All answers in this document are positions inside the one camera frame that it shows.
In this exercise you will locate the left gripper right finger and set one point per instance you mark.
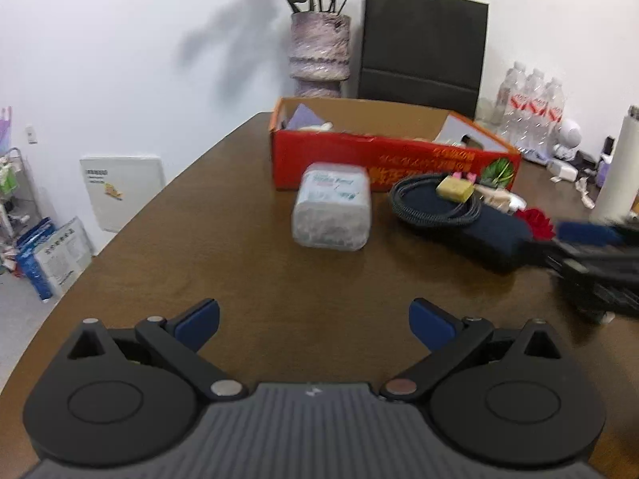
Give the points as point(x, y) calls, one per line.
point(504, 397)

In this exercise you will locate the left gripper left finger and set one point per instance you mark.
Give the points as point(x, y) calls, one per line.
point(114, 397)

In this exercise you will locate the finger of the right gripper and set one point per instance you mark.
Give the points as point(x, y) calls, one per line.
point(598, 235)

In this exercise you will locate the red fabric flower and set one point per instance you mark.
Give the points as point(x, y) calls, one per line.
point(538, 222)

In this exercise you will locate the navy blue pouch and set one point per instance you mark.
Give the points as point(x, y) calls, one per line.
point(495, 241)

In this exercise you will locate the beige charger block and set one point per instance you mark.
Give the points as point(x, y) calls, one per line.
point(455, 189)

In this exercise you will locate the white wet wipes pack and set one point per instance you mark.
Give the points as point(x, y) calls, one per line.
point(333, 207)

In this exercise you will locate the white thermos bottle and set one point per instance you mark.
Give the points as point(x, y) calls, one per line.
point(616, 197)

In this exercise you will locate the white power adapter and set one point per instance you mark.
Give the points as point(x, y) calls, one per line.
point(562, 170)

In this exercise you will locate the water bottle middle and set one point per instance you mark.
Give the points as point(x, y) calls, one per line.
point(525, 101)

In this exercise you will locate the water bottle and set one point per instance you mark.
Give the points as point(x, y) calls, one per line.
point(554, 101)
point(525, 101)
point(509, 92)

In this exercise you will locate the water bottle left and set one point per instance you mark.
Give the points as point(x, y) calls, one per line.
point(509, 92)

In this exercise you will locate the water bottle right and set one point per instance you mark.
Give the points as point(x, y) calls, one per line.
point(554, 101)

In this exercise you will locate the blue white boxes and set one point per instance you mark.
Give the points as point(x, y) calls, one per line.
point(53, 258)

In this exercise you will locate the red cardboard box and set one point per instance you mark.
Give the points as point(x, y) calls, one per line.
point(390, 140)

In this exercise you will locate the black paper bag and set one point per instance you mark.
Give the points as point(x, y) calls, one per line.
point(424, 52)

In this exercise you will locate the purple plastic bag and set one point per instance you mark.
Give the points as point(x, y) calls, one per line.
point(5, 129)

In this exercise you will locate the purple textured vase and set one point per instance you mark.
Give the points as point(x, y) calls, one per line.
point(319, 55)

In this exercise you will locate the white round camera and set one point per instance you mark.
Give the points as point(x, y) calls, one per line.
point(566, 137)

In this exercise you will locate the white wall panel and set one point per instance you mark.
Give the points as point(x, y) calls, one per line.
point(120, 186)

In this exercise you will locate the metal wire rack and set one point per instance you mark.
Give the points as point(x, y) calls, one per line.
point(19, 208)

